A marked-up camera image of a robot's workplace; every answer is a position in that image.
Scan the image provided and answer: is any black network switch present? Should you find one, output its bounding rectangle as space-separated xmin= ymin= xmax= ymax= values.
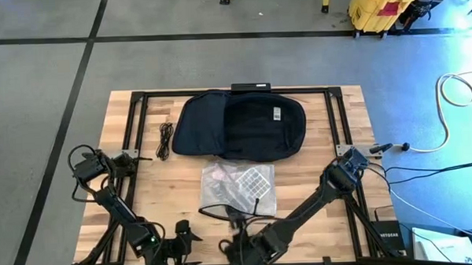
xmin=230 ymin=83 xmax=271 ymax=95

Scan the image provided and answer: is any black Netgear switch box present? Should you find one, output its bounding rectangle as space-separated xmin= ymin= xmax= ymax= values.
xmin=371 ymin=219 xmax=407 ymax=256

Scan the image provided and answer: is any white cardboard box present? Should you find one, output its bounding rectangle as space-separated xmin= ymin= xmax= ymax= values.
xmin=411 ymin=225 xmax=472 ymax=265

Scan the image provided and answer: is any black aluminium table frame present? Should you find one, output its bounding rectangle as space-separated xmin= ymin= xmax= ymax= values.
xmin=66 ymin=81 xmax=406 ymax=265

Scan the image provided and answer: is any navy blue backpack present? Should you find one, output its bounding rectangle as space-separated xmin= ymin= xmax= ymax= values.
xmin=169 ymin=86 xmax=308 ymax=166

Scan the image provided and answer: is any white mesh zip pouch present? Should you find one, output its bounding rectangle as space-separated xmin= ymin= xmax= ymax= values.
xmin=196 ymin=158 xmax=278 ymax=222

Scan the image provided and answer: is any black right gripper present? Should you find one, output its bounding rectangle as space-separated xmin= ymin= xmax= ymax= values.
xmin=219 ymin=216 xmax=265 ymax=265

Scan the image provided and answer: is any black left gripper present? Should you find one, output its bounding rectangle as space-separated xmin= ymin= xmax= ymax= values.
xmin=157 ymin=219 xmax=205 ymax=265

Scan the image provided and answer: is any black bag beside cart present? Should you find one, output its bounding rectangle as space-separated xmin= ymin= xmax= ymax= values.
xmin=398 ymin=0 xmax=444 ymax=29

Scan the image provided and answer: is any black floor cable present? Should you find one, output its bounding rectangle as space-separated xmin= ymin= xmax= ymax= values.
xmin=372 ymin=159 xmax=472 ymax=186

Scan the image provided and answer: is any thick white floor cable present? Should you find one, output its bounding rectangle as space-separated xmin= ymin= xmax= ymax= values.
xmin=391 ymin=71 xmax=472 ymax=155

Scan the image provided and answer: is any yellow tool cart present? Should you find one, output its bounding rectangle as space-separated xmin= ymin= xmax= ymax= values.
xmin=348 ymin=0 xmax=429 ymax=35

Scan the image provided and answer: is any thin white floor cable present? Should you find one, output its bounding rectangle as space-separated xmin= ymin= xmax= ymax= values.
xmin=388 ymin=185 xmax=472 ymax=241

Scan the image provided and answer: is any black spring clamp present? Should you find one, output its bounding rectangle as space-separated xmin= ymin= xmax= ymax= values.
xmin=369 ymin=142 xmax=395 ymax=156

